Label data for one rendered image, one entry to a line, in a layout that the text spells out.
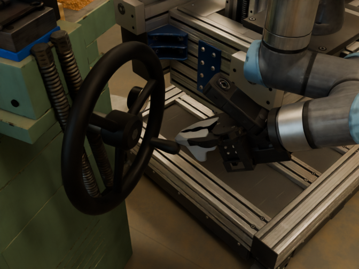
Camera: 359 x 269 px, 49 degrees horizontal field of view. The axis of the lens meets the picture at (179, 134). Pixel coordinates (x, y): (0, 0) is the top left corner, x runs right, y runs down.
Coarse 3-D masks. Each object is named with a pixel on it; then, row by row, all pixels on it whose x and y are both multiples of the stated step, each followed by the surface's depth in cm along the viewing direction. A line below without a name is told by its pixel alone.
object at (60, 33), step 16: (64, 32) 56; (32, 48) 53; (48, 48) 53; (64, 48) 56; (48, 64) 53; (64, 64) 58; (48, 80) 55; (80, 80) 61; (64, 96) 58; (64, 112) 59; (64, 128) 61; (96, 144) 70; (96, 160) 73; (128, 160) 93; (112, 176) 77; (96, 192) 73
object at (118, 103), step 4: (112, 96) 104; (116, 96) 104; (112, 100) 102; (116, 100) 102; (120, 100) 102; (124, 100) 102; (112, 104) 101; (116, 104) 101; (120, 104) 101; (124, 104) 101; (112, 108) 100; (116, 108) 100; (120, 108) 100; (124, 108) 100; (140, 116) 104
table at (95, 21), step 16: (96, 0) 82; (112, 0) 83; (80, 16) 76; (96, 16) 79; (112, 16) 85; (96, 32) 81; (0, 112) 58; (48, 112) 59; (0, 128) 58; (16, 128) 56; (32, 128) 56; (48, 128) 60
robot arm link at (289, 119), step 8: (288, 104) 61; (296, 104) 59; (304, 104) 62; (280, 112) 60; (288, 112) 59; (296, 112) 58; (280, 120) 59; (288, 120) 58; (296, 120) 57; (280, 128) 59; (288, 128) 58; (296, 128) 57; (280, 136) 59; (288, 136) 58; (296, 136) 58; (304, 136) 57; (288, 144) 59; (296, 144) 58; (304, 144) 58
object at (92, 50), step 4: (96, 40) 82; (92, 44) 81; (96, 44) 82; (88, 48) 80; (92, 48) 81; (96, 48) 82; (88, 52) 80; (92, 52) 82; (96, 52) 83; (88, 56) 80; (92, 56) 82; (96, 56) 83; (92, 60) 82; (0, 136) 64
